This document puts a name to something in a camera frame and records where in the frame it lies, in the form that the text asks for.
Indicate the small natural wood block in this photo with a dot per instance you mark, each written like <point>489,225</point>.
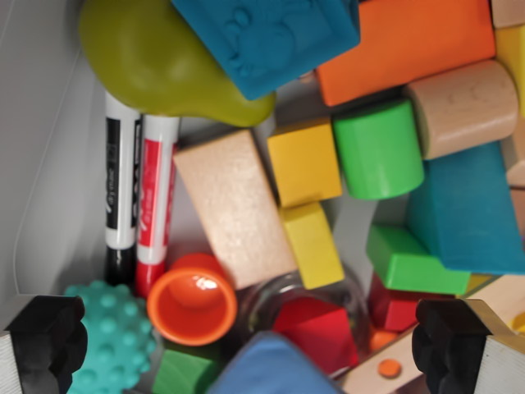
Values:
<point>508,12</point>
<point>517,164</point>

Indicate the bright yellow wooden cube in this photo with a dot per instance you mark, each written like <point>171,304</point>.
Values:
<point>510,61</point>

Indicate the red block inside jar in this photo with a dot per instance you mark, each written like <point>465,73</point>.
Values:
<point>316,328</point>

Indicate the dark yellow wooden cube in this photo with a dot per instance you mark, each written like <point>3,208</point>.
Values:
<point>303,164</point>

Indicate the dark green wooden block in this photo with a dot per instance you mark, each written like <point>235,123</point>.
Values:
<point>184,373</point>

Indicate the teal bumpy rubber ball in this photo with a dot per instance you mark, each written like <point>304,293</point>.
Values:
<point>115,336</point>

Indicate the wooden strip with holes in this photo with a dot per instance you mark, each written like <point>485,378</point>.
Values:
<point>365,379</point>

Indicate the light yellow wooden block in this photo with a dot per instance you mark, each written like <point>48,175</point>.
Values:
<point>311,246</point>

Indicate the red wooden block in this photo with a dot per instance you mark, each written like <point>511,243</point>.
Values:
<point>393,312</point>

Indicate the olive green pear toy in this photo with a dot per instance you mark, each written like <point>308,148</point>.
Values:
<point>143,61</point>

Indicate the teal wooden block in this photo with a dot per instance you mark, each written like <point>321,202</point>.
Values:
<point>471,213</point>

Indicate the long natural wood block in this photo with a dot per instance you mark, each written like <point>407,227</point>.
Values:
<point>234,205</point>

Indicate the black dry-erase marker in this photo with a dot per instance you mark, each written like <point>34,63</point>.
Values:
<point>119,205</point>

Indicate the black padded gripper right finger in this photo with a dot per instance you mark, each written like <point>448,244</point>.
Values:
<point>459,349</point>

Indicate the orange wooden rectangular block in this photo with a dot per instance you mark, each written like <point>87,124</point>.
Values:
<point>410,49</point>

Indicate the red dry-erase marker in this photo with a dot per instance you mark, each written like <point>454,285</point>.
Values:
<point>153,205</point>

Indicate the teal embossed rubber cube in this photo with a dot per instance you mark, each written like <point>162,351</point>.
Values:
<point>266,41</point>

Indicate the green wooden cylinder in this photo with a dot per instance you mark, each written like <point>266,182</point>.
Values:
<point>377,152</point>

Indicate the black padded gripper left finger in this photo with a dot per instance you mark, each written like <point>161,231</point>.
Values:
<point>41,344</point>

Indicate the blue soft fabric toy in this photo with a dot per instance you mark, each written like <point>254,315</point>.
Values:
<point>266,369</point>

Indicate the rounded natural wood block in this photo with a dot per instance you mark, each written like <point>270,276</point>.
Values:
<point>463,111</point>

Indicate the orange round peg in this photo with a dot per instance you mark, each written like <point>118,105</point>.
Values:
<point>389,368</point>

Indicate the grey plastic bin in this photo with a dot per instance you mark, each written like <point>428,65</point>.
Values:
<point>41,164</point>

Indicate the orange plastic cup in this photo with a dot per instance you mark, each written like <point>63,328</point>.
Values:
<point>188,287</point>

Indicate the clear glass jar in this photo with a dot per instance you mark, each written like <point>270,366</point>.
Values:
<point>258,312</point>

